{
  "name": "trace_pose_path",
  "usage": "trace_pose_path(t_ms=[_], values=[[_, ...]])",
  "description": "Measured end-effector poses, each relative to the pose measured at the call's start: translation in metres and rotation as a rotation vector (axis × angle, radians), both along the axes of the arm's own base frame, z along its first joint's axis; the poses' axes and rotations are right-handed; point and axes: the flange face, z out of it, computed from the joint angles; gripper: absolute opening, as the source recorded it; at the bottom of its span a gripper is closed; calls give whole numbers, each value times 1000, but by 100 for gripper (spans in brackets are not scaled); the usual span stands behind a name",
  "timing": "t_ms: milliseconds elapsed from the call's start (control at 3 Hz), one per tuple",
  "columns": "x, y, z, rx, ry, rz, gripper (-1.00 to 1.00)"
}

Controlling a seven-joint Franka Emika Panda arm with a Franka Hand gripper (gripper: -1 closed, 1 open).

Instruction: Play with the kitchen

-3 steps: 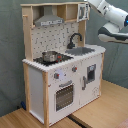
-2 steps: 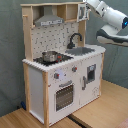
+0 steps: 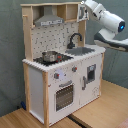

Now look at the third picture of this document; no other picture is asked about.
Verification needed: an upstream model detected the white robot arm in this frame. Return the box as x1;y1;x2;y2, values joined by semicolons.
84;0;128;52

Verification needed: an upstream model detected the wooden toy kitchen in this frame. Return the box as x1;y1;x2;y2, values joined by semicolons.
22;2;105;127

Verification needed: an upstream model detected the grey cabinet door handle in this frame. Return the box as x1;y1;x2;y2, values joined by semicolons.
82;76;87;90

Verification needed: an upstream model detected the small steel pot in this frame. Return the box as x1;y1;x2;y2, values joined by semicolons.
42;51;57;62

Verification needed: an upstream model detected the red right stove knob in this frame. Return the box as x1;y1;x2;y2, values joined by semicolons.
71;66;78;73

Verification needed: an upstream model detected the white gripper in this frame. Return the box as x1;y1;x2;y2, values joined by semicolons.
85;0;98;10

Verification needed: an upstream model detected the grey toy sink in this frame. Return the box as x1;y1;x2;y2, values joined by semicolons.
66;47;94;56

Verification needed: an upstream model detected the red left stove knob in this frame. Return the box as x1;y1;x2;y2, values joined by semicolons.
54;73;60;79

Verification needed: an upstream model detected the red stove knob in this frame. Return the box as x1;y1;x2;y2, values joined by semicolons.
71;66;78;73
54;73;60;79

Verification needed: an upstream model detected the black toy faucet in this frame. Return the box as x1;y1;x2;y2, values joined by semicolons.
67;33;82;49

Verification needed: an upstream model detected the grey ice dispenser panel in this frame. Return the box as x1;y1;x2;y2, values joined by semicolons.
87;65;96;83

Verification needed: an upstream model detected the toy oven door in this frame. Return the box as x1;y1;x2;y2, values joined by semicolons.
55;81;74;111

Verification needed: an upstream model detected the black toy stovetop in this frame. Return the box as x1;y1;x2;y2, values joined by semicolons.
35;54;71;66

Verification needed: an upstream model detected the grey range hood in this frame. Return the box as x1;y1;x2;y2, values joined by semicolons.
35;5;64;27

